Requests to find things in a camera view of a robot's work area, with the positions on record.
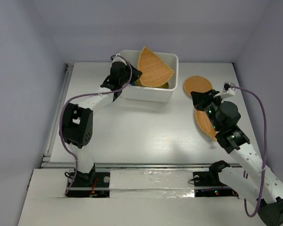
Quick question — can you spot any round orange woven plate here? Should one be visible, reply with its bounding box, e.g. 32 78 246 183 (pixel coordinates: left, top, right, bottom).
183 76 213 97

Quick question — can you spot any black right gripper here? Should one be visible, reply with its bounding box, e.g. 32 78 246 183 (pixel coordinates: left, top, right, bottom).
191 89 224 131

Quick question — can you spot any aluminium rail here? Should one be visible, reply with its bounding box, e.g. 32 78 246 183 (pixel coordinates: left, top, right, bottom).
39 161 265 169
42 63 74 165

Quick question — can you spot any white plastic bin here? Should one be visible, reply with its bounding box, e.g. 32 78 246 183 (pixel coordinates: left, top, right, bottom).
121 52 179 103

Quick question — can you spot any aluminium front rail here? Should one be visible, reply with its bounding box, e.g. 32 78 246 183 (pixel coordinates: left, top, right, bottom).
39 161 265 169

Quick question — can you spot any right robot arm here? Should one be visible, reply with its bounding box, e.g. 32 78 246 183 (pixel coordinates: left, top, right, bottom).
191 89 283 226

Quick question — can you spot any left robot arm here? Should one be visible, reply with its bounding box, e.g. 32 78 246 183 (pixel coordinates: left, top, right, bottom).
58 54 142 189

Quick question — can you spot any aluminium left rail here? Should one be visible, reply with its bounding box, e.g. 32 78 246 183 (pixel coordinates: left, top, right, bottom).
42 63 74 165

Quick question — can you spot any round green-trimmed bamboo plate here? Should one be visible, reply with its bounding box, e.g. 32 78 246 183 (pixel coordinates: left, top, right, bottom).
134 80 143 87

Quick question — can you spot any orange leaf-shaped woven tray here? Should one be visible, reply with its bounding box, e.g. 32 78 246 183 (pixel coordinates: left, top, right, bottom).
195 110 217 142

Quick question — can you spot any green-trimmed square bamboo tray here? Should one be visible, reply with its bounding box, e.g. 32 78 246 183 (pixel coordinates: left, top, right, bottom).
160 82 169 89

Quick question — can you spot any orange teardrop woven tray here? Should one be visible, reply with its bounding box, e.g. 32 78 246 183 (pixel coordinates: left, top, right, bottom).
138 47 175 88

